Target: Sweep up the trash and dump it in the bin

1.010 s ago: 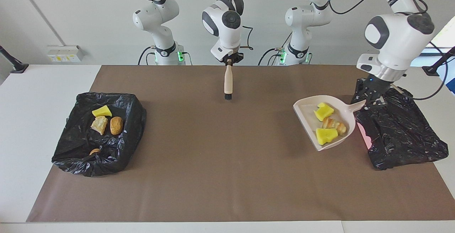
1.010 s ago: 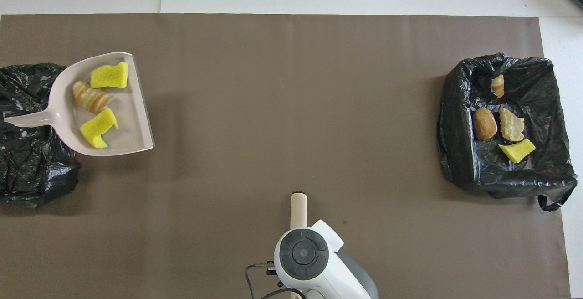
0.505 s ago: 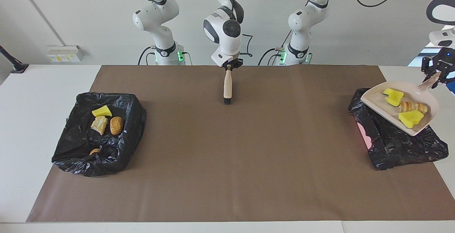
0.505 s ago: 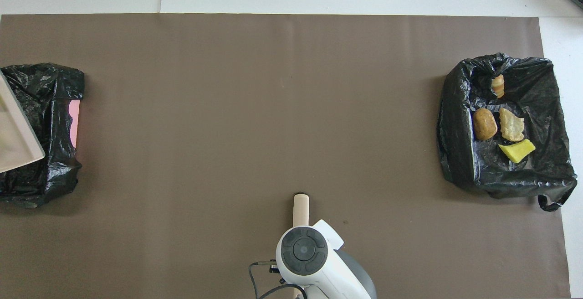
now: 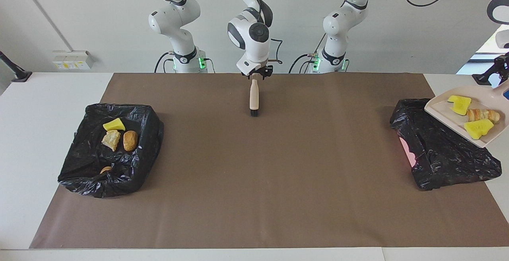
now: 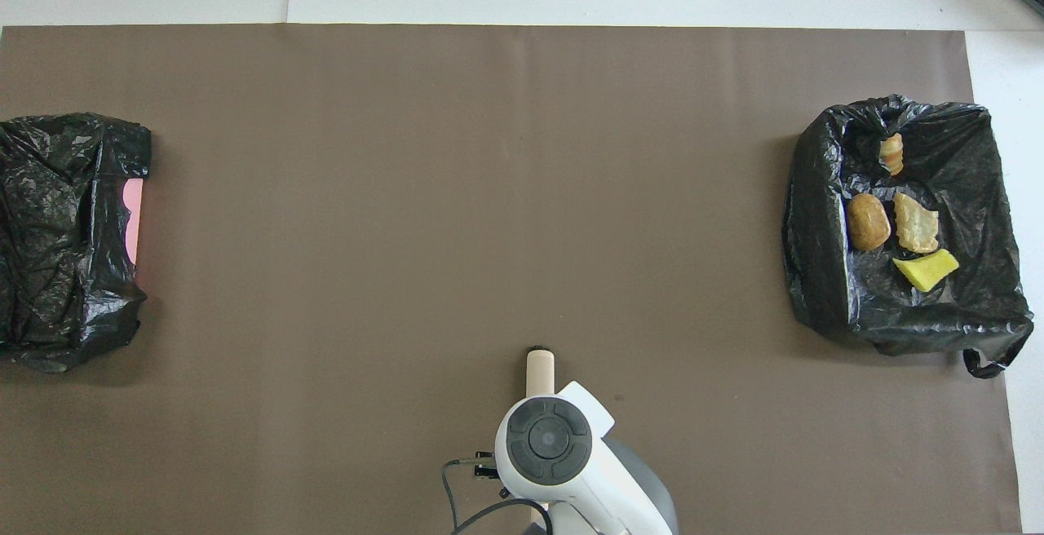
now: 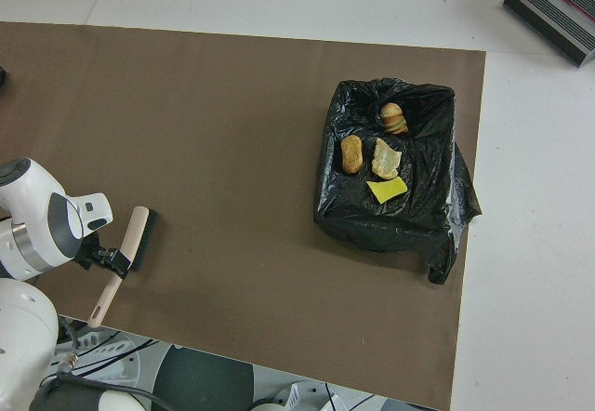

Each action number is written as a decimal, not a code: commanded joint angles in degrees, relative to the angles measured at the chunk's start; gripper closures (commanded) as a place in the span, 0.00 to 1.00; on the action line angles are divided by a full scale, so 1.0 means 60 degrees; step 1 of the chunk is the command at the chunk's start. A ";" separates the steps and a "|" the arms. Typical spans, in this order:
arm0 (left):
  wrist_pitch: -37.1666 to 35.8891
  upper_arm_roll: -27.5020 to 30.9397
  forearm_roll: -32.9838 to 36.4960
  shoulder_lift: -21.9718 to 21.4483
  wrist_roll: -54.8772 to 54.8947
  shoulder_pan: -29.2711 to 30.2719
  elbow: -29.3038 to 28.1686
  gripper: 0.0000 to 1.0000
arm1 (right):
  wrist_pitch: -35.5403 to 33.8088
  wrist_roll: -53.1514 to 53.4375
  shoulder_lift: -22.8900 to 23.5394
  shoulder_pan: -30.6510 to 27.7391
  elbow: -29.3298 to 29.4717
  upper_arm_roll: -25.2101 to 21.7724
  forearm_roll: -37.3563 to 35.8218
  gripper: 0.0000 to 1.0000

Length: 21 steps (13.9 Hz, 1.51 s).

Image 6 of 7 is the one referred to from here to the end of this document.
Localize small orange croissant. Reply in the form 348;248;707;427
878;133;905;177

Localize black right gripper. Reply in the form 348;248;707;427
473;451;511;497

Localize yellow sponge piece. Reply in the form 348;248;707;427
891;248;961;293

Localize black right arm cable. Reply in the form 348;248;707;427
440;458;555;535

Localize beige hand brush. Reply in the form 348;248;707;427
525;346;557;399

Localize black plastic trash bag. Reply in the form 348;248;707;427
0;113;153;374
781;95;1035;379

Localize brown table mat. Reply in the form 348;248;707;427
0;24;1024;535

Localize pink plastic bin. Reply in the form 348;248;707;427
122;179;144;263

